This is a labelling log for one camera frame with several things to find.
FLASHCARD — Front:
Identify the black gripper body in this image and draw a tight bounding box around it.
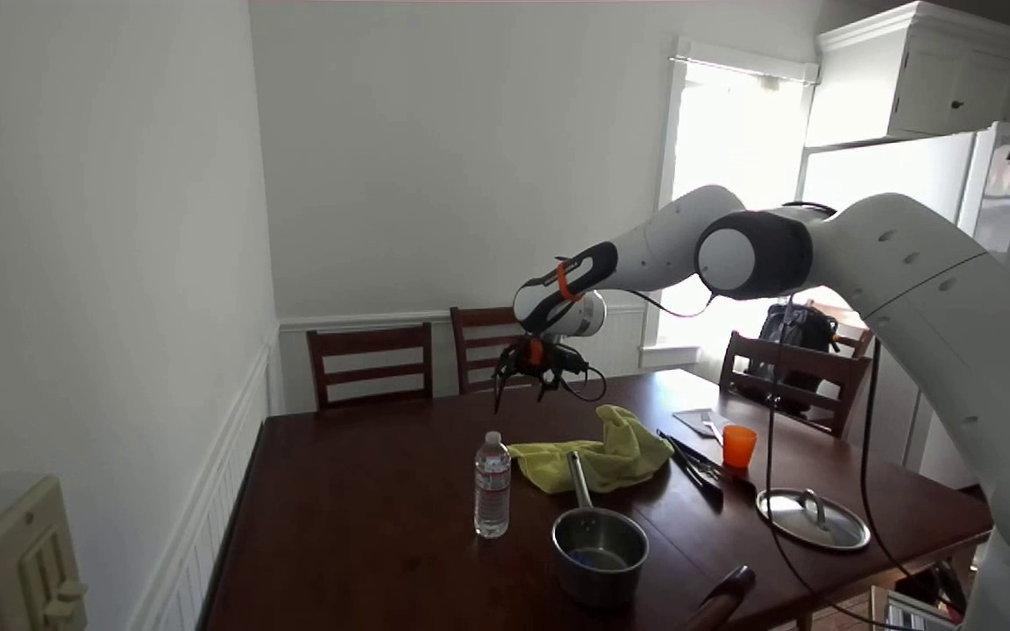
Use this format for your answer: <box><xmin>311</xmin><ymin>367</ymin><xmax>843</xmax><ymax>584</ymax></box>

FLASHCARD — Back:
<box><xmin>509</xmin><ymin>333</ymin><xmax>588</xmax><ymax>379</ymax></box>

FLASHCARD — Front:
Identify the light green waffle towel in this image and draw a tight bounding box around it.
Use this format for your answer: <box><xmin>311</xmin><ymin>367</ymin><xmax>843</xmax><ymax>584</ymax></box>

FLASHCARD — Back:
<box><xmin>509</xmin><ymin>400</ymin><xmax>678</xmax><ymax>498</ymax></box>

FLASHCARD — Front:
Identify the dark wooden chair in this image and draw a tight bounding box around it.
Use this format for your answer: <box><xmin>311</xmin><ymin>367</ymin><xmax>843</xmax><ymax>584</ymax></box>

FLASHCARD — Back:
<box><xmin>717</xmin><ymin>331</ymin><xmax>874</xmax><ymax>441</ymax></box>
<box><xmin>445</xmin><ymin>303</ymin><xmax>532</xmax><ymax>397</ymax></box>
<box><xmin>306</xmin><ymin>319</ymin><xmax>435</xmax><ymax>413</ymax></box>
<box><xmin>685</xmin><ymin>560</ymin><xmax>761</xmax><ymax>631</ymax></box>

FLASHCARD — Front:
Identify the clear plastic water bottle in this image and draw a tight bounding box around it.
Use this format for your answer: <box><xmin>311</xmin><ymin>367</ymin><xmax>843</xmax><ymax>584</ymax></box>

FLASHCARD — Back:
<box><xmin>470</xmin><ymin>427</ymin><xmax>515</xmax><ymax>542</ymax></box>

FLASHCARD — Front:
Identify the dark wooden chair back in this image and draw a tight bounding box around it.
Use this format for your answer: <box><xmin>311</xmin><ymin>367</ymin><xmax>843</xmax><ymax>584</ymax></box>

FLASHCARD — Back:
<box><xmin>306</xmin><ymin>319</ymin><xmax>435</xmax><ymax>413</ymax></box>

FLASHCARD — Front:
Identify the white paper card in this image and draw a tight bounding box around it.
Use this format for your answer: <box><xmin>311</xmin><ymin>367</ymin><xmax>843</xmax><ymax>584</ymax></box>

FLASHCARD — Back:
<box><xmin>674</xmin><ymin>403</ymin><xmax>733</xmax><ymax>441</ymax></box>

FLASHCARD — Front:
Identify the black long utensil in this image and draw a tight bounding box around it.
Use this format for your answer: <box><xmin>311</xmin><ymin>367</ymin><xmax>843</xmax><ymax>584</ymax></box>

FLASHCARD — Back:
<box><xmin>657</xmin><ymin>426</ymin><xmax>730</xmax><ymax>479</ymax></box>

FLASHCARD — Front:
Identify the slim metal utensil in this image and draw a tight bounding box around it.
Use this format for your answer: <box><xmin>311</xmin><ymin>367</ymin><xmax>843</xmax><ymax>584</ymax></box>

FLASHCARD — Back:
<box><xmin>670</xmin><ymin>448</ymin><xmax>730</xmax><ymax>516</ymax></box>

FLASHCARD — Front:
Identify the orange plastic cup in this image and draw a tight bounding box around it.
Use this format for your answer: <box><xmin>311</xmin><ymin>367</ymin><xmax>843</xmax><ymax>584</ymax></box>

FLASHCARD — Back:
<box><xmin>719</xmin><ymin>426</ymin><xmax>761</xmax><ymax>479</ymax></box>

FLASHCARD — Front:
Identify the thin black stand pole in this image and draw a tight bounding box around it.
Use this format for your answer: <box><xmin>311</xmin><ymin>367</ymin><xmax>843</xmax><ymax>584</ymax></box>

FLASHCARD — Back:
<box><xmin>761</xmin><ymin>293</ymin><xmax>781</xmax><ymax>504</ymax></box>

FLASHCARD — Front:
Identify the black bag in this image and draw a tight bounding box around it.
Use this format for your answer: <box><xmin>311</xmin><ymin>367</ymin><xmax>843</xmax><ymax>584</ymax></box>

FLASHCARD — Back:
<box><xmin>757</xmin><ymin>299</ymin><xmax>843</xmax><ymax>355</ymax></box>

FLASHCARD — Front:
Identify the bright window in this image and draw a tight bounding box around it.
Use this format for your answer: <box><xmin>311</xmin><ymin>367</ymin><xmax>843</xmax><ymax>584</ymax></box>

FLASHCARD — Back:
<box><xmin>643</xmin><ymin>38</ymin><xmax>820</xmax><ymax>373</ymax></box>

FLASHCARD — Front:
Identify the steel pot lid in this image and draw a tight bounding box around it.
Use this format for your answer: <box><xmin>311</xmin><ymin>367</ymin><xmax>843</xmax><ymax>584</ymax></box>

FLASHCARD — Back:
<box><xmin>750</xmin><ymin>485</ymin><xmax>877</xmax><ymax>556</ymax></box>

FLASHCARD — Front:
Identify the dark wooden table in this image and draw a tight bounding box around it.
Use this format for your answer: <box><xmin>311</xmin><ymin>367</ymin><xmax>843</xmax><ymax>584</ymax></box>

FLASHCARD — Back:
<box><xmin>633</xmin><ymin>285</ymin><xmax>919</xmax><ymax>631</ymax></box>

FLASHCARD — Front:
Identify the white refrigerator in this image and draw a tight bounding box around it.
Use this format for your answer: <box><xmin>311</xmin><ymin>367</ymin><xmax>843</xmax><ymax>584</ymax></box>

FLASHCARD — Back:
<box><xmin>799</xmin><ymin>121</ymin><xmax>1010</xmax><ymax>285</ymax></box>

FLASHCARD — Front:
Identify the white upper cabinet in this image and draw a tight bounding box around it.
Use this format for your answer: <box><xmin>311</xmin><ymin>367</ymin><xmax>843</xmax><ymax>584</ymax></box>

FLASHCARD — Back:
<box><xmin>814</xmin><ymin>0</ymin><xmax>1010</xmax><ymax>150</ymax></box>

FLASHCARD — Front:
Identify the steel saucepan with handle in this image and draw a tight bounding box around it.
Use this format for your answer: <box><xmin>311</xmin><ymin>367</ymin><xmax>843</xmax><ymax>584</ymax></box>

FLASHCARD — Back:
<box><xmin>549</xmin><ymin>448</ymin><xmax>652</xmax><ymax>612</ymax></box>

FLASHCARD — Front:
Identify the beige wall light switch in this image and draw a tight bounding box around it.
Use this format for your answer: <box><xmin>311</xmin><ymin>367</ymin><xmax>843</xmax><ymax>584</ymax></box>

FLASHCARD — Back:
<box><xmin>0</xmin><ymin>471</ymin><xmax>95</xmax><ymax>631</ymax></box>

